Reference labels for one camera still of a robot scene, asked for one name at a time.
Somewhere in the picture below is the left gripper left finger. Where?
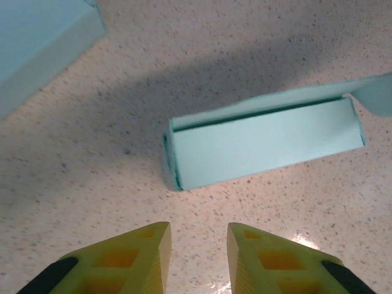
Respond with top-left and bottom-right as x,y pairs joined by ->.
18,220 -> 172,294

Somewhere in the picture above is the light blue paper box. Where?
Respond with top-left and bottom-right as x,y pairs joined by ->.
161,71 -> 392,193
0,0 -> 107,118

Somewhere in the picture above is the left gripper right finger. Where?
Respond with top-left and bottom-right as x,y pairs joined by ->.
227,222 -> 376,294

